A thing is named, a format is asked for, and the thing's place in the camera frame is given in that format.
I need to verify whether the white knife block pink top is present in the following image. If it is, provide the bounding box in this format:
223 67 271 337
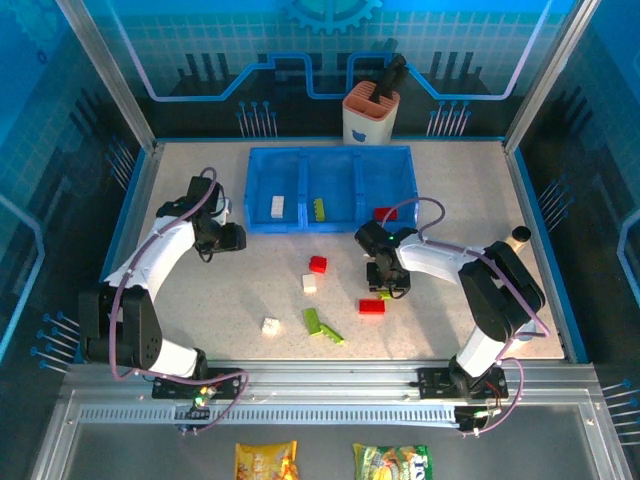
342 79 401 146

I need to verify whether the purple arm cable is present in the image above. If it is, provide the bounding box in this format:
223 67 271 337
382 196 551 437
108 167 250 436

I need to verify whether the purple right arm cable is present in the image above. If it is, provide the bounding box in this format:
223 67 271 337
382 196 551 437

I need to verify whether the aluminium front rail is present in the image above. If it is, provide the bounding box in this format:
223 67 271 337
64 358 596 402

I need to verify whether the black knife handle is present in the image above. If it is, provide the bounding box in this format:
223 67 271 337
377 53 409 101

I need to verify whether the green snack bag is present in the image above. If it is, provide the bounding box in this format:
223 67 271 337
352 443 434 480

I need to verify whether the wooden cylinder black lid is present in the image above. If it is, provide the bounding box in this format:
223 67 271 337
504 225 532 249

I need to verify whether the small wired connector board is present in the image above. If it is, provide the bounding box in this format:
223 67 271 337
174 387 221 434
455 405 501 435

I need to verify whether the aluminium frame post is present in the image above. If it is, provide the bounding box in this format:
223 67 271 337
501 0 602 154
53 0 166 154

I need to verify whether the blue three-compartment bin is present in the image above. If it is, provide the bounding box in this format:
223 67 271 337
243 145 420 235

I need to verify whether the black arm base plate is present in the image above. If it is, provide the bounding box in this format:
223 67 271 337
151 367 242 401
417 367 509 401

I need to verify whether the slotted cable duct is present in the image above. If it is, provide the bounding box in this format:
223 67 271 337
79 403 459 426

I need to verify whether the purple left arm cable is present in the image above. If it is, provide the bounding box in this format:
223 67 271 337
108 167 250 436

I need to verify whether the yellow snack bag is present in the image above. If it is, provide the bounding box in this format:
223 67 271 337
234 440 300 480

